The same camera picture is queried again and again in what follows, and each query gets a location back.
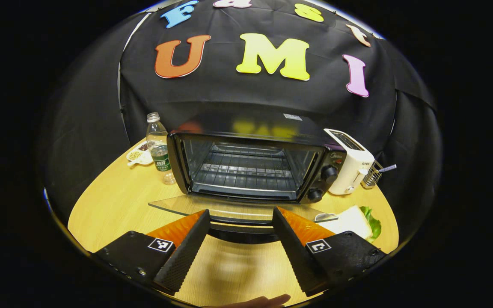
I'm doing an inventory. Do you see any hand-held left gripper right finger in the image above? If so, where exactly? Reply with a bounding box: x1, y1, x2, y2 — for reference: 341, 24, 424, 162
272, 207, 387, 296

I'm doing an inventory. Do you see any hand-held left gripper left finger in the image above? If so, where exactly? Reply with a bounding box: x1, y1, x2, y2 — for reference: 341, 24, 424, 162
92, 209, 211, 296

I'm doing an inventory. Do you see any sandwich with lettuce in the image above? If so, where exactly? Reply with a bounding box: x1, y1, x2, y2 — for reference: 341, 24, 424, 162
318, 205, 383, 243

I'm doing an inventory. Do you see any black electric oven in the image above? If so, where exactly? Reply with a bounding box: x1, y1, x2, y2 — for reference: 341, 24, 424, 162
148, 112, 347, 244

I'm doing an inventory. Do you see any clear plastic water bottle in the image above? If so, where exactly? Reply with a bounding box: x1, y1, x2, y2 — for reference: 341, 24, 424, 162
146, 112, 176, 185

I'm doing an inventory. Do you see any white toaster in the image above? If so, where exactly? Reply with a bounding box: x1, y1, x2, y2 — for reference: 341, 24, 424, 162
324, 128, 376, 196

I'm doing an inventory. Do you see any white divided snack dish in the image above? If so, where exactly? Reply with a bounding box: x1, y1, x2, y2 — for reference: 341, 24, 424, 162
127, 141, 154, 166

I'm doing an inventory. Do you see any black backdrop cloth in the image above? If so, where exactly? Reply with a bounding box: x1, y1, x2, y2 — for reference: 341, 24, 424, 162
37, 0, 444, 223

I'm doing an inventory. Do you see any wire utensil basket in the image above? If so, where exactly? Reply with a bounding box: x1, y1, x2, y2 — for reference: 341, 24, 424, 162
361, 160, 384, 190

